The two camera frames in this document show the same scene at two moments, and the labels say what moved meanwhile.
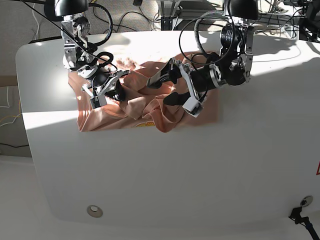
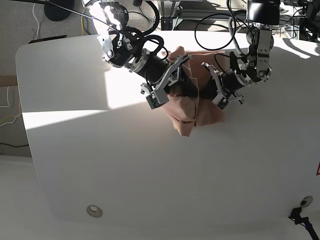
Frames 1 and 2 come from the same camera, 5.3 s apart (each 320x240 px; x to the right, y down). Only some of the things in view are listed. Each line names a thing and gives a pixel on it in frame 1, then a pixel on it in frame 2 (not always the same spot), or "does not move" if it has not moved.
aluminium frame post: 167,7 does not move
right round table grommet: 306,201 does not move
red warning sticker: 318,172 does not move
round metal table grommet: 94,211 does not move
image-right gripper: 200,79 to 228,82
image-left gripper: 103,81 to 160,73
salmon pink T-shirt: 142,105 to 190,103
